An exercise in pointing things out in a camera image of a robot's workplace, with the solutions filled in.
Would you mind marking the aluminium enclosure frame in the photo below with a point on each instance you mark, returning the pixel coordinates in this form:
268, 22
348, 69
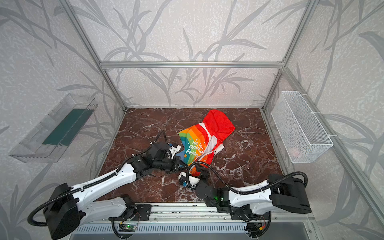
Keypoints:
361, 181

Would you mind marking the clear plastic wall tray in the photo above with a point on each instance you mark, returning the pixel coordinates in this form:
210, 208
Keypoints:
49, 140

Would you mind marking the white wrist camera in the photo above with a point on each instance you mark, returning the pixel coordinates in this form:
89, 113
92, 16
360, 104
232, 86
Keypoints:
189, 181
174, 149

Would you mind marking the white wire mesh basket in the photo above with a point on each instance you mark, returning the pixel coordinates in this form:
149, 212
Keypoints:
302, 134

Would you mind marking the rainbow striped kids jacket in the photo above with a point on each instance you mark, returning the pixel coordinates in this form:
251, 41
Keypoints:
203, 141

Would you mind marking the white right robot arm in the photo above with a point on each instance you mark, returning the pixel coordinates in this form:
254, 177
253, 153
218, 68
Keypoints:
278, 192

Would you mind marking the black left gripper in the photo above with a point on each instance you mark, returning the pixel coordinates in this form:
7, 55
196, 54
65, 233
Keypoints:
175, 163

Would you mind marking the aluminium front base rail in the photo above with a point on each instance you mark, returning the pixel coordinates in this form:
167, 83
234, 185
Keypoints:
190, 217

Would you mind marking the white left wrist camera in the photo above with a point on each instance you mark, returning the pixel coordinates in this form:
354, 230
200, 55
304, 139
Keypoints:
174, 149

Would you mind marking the green circuit board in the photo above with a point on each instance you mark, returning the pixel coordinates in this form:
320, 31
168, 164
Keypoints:
123, 227

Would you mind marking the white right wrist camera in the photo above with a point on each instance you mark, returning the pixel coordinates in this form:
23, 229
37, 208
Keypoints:
189, 181

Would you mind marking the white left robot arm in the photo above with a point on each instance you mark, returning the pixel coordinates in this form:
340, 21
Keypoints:
70, 207

